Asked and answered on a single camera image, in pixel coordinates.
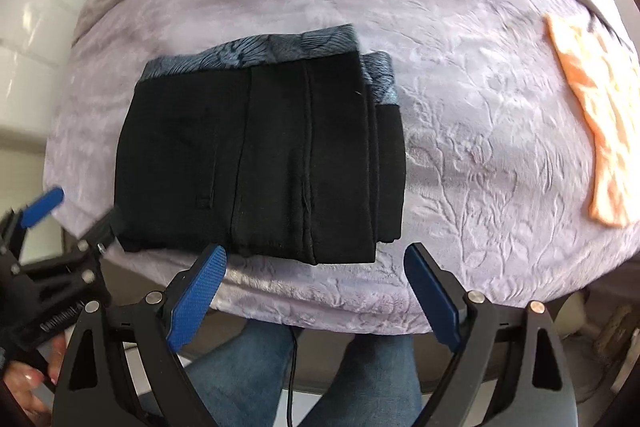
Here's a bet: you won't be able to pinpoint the person's left leg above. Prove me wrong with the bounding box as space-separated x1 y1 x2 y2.
182 321 321 427

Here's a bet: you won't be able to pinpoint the orange cloth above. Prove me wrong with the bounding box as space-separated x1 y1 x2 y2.
545 13 640 228

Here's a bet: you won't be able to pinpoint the person's right leg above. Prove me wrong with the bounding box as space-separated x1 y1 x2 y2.
305 334 422 427

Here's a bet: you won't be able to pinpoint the person's leg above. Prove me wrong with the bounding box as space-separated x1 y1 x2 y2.
182 321 321 427
305 334 422 427

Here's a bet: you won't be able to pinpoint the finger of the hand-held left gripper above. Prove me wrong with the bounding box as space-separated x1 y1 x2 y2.
70 207 126 260
0 187 65 268

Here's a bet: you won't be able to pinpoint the person's left hand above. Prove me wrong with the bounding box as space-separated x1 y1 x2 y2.
7 336 68 415

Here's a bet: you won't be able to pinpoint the lavender embossed blanket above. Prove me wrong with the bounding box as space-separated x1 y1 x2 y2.
42 0 640 338

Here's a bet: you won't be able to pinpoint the black pants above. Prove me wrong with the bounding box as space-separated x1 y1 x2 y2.
114 23 407 266

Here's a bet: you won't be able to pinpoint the white drawer cabinet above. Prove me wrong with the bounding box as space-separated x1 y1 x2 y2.
0 0 121 168

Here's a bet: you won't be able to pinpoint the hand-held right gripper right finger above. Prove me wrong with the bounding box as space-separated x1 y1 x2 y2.
403 243 581 427

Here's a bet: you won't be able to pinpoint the black cable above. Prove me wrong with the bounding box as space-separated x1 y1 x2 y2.
286 327 302 427

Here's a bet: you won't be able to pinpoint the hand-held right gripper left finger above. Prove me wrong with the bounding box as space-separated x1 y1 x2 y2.
55 244 228 427

